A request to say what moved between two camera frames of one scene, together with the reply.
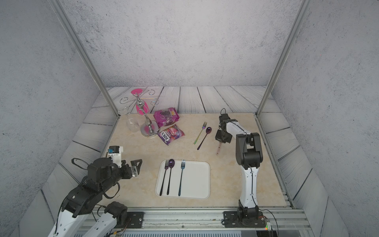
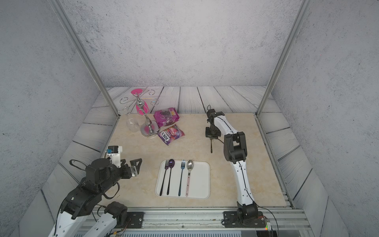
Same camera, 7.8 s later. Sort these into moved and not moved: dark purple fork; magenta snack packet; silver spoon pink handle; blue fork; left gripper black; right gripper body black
Moved: silver spoon pink handle; right gripper body black
Not moved: left gripper black; blue fork; magenta snack packet; dark purple fork
